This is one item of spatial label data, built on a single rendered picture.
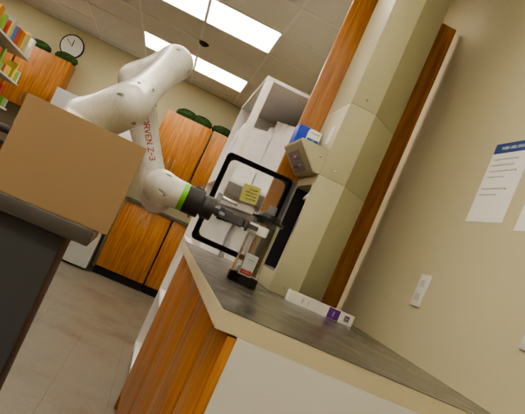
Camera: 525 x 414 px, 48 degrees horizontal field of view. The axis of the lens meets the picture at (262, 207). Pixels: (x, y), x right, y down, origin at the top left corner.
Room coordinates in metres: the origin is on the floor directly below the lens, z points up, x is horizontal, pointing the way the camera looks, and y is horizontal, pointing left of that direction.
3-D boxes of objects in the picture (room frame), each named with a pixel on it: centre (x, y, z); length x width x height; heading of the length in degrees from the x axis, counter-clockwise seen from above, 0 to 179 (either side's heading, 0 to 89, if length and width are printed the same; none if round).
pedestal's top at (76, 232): (1.59, 0.54, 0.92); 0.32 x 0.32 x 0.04; 11
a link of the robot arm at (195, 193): (1.87, 0.20, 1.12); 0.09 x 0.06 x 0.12; 9
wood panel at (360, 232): (2.59, -0.24, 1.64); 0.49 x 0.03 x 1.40; 99
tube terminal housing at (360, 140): (2.37, -0.24, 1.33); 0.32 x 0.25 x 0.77; 9
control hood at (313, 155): (2.34, -0.06, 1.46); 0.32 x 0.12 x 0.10; 9
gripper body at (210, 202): (1.89, 0.13, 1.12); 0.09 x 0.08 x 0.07; 99
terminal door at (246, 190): (2.49, 0.07, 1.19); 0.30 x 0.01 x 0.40; 91
